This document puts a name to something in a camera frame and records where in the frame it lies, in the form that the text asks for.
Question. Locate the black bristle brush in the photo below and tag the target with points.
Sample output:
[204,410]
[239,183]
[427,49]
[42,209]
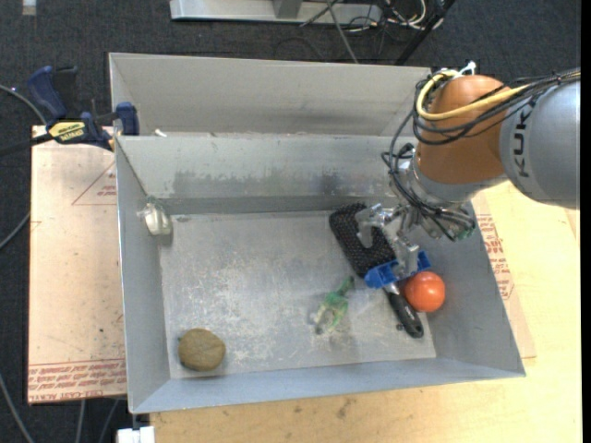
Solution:
[351,240]

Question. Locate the green toy lizard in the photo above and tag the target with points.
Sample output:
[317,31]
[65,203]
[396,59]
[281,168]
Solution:
[333,308]

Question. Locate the grey metal bin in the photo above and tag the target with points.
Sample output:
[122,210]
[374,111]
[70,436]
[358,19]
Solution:
[258,275]

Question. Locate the brown cardboard board red print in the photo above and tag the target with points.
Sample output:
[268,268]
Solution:
[74,266]

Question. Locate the orange-red ball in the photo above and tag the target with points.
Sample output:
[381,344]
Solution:
[425,292]

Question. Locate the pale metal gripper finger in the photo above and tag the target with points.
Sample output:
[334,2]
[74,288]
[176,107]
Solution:
[367,226]
[407,259]

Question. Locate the blue plastic piece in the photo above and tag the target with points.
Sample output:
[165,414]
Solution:
[381,277]

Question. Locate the brown round lump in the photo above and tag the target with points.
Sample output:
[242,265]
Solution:
[201,350]

